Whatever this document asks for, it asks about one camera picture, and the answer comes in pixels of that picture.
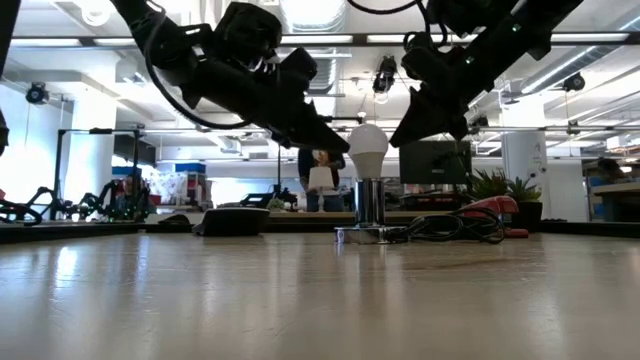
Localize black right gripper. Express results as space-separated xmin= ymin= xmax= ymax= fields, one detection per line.
xmin=389 ymin=46 xmax=502 ymax=149

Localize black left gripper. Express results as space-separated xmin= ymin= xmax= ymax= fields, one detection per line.
xmin=180 ymin=45 xmax=351 ymax=154

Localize white lightbulb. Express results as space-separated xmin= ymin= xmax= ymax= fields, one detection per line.
xmin=347 ymin=123 xmax=390 ymax=180

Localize chrome lamp socket base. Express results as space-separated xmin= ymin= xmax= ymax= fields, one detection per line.
xmin=333 ymin=177 xmax=407 ymax=246

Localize black lamp power cord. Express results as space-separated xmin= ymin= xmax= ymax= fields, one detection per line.
xmin=397 ymin=207 xmax=507 ymax=246

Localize black monitor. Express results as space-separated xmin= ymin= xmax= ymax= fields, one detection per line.
xmin=398 ymin=140 xmax=473 ymax=186

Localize person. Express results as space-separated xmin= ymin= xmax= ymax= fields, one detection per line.
xmin=298 ymin=148 xmax=347 ymax=213
xmin=112 ymin=174 xmax=151 ymax=221

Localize white table lamp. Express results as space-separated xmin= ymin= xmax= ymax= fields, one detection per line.
xmin=307 ymin=166 xmax=335 ymax=212

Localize black background machine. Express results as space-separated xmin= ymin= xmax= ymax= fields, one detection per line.
xmin=238 ymin=185 xmax=300 ymax=211

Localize large beige desk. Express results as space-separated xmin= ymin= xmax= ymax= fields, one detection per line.
xmin=144 ymin=209 xmax=471 ymax=225

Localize red stapler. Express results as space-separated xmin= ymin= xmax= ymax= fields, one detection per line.
xmin=462 ymin=195 xmax=530 ymax=239

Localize grey calculator black keys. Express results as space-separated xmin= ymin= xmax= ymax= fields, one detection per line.
xmin=192 ymin=207 xmax=271 ymax=238

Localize small potted succulent plant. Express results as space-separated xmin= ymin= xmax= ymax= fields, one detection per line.
xmin=467 ymin=168 xmax=544 ymax=232

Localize wooden workbench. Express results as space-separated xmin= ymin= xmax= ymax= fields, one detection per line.
xmin=589 ymin=180 xmax=640 ymax=224

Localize black ceiling cable reel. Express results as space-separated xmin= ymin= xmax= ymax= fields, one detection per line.
xmin=562 ymin=72 xmax=586 ymax=94
xmin=372 ymin=55 xmax=399 ymax=96
xmin=25 ymin=82 xmax=50 ymax=106

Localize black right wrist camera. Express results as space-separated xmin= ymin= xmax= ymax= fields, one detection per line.
xmin=402 ymin=30 xmax=449 ymax=69

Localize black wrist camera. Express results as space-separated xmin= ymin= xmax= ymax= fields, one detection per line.
xmin=214 ymin=2 xmax=284 ymax=62
xmin=402 ymin=30 xmax=449 ymax=69

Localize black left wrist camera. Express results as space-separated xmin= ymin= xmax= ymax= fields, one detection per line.
xmin=214 ymin=2 xmax=284 ymax=62

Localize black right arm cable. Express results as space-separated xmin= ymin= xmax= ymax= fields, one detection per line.
xmin=346 ymin=0 xmax=450 ymax=51

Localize black metal gantry frame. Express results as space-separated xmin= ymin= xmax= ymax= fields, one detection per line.
xmin=54 ymin=127 xmax=142 ymax=221

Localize black aluminium table frame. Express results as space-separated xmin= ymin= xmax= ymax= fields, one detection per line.
xmin=0 ymin=219 xmax=640 ymax=246

